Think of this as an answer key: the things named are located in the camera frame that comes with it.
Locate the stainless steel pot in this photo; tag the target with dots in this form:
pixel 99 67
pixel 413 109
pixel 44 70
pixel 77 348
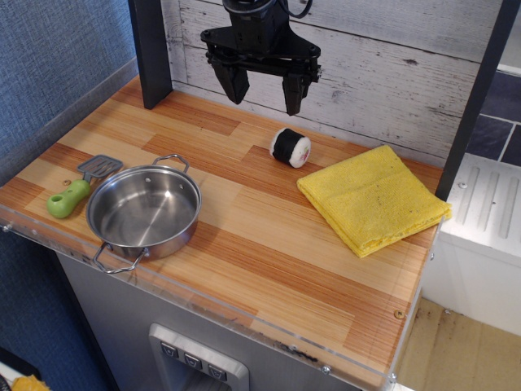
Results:
pixel 148 211

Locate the dark grey right post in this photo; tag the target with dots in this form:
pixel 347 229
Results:
pixel 484 78

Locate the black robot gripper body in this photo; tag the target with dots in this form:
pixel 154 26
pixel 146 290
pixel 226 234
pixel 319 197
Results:
pixel 260 39

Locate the green handled grey spatula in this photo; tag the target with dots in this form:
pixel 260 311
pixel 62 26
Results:
pixel 97 167

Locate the silver dispenser button panel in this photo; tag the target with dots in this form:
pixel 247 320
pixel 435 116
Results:
pixel 185 364

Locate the dark grey left post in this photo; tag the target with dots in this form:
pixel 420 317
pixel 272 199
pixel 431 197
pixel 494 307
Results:
pixel 151 50

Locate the white ribbed side counter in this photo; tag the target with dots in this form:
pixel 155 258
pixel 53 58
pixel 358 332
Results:
pixel 485 200

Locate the yellow folded cloth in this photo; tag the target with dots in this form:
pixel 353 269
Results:
pixel 373 200

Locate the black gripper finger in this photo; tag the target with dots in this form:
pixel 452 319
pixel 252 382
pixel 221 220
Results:
pixel 295 88
pixel 233 80

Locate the toy sushi roll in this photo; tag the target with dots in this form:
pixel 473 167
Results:
pixel 290 147

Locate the dark grey post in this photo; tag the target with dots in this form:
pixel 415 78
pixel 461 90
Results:
pixel 484 78
pixel 151 50

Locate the yellow object bottom corner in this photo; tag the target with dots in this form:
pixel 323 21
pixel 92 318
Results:
pixel 28 383

